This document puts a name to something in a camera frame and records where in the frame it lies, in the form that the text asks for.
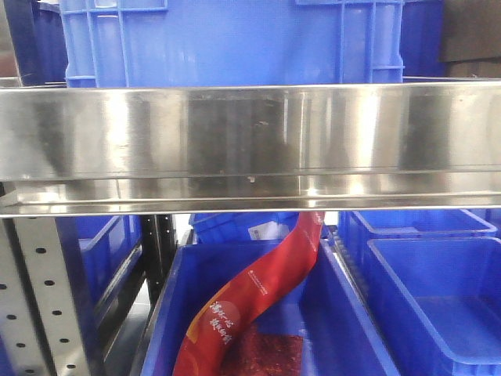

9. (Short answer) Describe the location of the blue bin holding bag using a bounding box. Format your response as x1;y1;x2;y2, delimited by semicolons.
140;240;398;375

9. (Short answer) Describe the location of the large blue target bin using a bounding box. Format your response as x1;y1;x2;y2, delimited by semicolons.
59;1;403;88

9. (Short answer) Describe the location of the blue bin lower right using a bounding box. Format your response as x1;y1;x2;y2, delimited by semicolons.
366;237;500;375

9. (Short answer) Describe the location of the red snack bag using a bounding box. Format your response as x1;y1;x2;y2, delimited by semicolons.
172;211;325;375

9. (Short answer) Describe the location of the stainless steel shelf rail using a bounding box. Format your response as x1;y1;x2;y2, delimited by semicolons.
1;81;500;218

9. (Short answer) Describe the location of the perforated steel shelf post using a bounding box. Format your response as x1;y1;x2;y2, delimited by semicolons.
1;214;104;375

